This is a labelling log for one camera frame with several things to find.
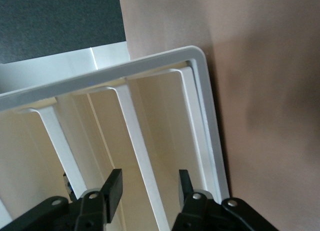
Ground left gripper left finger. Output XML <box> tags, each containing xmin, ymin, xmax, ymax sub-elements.
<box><xmin>0</xmin><ymin>168</ymin><xmax>124</xmax><ymax>231</ymax></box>

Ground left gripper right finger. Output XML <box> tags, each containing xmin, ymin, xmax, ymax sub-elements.
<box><xmin>171</xmin><ymin>168</ymin><xmax>279</xmax><ymax>231</ymax></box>

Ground white plastic drawer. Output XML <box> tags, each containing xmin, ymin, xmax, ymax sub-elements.
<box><xmin>56</xmin><ymin>84</ymin><xmax>173</xmax><ymax>231</ymax></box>
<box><xmin>0</xmin><ymin>197</ymin><xmax>15</xmax><ymax>227</ymax></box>
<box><xmin>0</xmin><ymin>105</ymin><xmax>88</xmax><ymax>231</ymax></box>

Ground white drawer cabinet housing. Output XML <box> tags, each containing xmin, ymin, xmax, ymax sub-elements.
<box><xmin>0</xmin><ymin>42</ymin><xmax>231</xmax><ymax>204</ymax></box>

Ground brown table cover sheet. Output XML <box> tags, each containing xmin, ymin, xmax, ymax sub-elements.
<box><xmin>117</xmin><ymin>0</ymin><xmax>320</xmax><ymax>231</ymax></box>

